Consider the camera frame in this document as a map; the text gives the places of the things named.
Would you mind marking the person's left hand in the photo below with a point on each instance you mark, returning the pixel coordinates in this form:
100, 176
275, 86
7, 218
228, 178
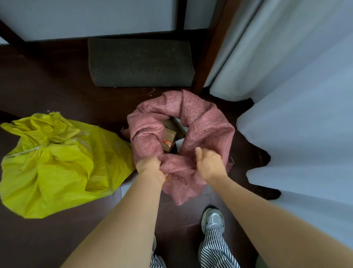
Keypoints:
150, 168

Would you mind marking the person's right hand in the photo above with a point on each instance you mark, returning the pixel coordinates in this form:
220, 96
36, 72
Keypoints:
211, 165

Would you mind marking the person's right thumb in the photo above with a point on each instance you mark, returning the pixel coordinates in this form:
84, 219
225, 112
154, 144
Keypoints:
198, 154

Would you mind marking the pink woven sack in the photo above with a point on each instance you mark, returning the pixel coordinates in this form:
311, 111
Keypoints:
204, 129

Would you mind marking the person's right forearm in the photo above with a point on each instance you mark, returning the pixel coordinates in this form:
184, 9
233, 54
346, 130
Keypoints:
273, 221

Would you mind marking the person's left forearm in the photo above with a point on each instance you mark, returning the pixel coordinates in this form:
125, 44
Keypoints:
121, 221

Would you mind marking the white paper piece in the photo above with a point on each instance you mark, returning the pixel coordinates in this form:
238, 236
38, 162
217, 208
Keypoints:
180, 145

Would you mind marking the brown cardboard box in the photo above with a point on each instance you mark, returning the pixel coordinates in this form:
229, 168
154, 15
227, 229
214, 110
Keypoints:
168, 136

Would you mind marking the grey sneaker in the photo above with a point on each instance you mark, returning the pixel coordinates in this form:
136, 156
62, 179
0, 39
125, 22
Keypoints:
213, 220

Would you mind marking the striped trousers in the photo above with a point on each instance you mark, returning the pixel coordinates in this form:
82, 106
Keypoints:
215, 250

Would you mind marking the white curtain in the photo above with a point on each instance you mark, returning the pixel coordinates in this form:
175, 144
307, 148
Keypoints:
289, 96

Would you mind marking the dark grey door mat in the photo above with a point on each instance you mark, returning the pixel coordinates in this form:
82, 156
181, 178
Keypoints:
140, 62

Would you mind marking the yellow tied woven sack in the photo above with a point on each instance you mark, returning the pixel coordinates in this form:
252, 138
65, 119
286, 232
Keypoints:
60, 168

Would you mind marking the dark wooden door frame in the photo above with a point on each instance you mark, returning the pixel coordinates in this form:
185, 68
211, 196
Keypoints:
213, 44

